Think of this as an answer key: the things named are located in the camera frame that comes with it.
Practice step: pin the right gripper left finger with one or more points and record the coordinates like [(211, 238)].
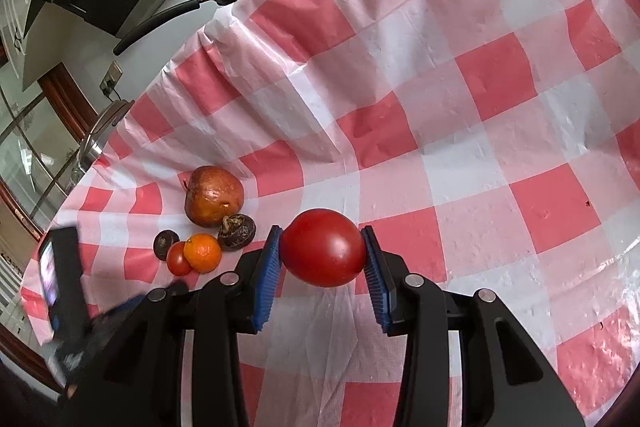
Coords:
[(134, 379)]

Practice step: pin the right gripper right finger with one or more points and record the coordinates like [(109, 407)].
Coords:
[(506, 379)]

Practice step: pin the dark mangosteen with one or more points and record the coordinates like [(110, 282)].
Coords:
[(236, 232)]

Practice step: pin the red tomato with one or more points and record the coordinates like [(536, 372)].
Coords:
[(176, 262), (323, 248)]

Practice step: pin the dark purple fruit behind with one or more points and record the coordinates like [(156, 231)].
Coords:
[(163, 242)]

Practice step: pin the small orange middle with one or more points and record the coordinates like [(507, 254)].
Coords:
[(203, 252)]

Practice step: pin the red pomegranate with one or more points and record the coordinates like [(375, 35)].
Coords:
[(212, 193)]

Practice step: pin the silver cooking pot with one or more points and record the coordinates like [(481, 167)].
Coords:
[(91, 147)]

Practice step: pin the red white checkered tablecloth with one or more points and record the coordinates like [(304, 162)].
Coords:
[(490, 143)]

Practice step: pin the brown wooden door frame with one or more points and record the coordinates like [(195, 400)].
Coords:
[(68, 102)]

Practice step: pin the wall power socket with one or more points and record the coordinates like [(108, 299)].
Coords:
[(110, 79)]

